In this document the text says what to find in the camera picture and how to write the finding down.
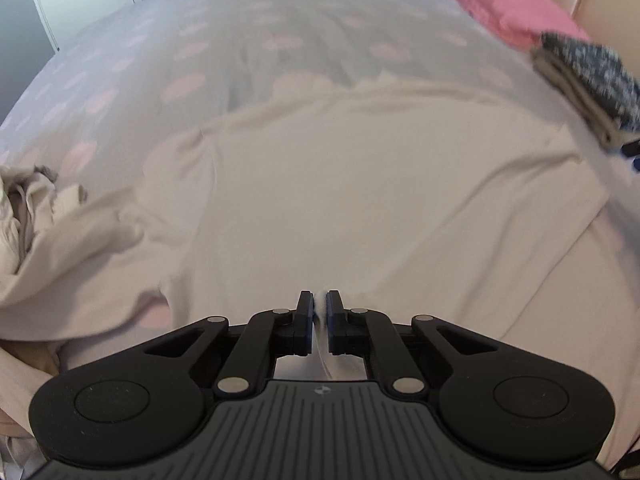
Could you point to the bed with pink-dotted sheet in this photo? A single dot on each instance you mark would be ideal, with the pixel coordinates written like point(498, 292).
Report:
point(300, 20)

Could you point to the beige crumpled garment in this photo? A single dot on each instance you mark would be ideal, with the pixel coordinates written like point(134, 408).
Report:
point(20, 200)

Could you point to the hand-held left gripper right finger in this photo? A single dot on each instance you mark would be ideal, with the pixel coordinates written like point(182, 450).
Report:
point(334, 325)

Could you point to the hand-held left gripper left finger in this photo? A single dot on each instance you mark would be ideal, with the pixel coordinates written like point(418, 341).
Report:
point(306, 325)

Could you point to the white garment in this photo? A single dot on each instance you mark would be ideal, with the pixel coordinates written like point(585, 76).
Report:
point(70, 199)

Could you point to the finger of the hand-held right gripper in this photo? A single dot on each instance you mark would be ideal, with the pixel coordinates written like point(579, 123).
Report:
point(634, 149)

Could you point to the cream long-sleeved shirt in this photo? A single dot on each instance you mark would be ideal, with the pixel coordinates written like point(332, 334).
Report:
point(375, 185)

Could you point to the dark floral folded garment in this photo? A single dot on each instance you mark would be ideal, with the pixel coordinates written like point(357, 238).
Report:
point(590, 70)

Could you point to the pink pillow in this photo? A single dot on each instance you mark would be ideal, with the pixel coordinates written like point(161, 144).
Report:
point(500, 0)

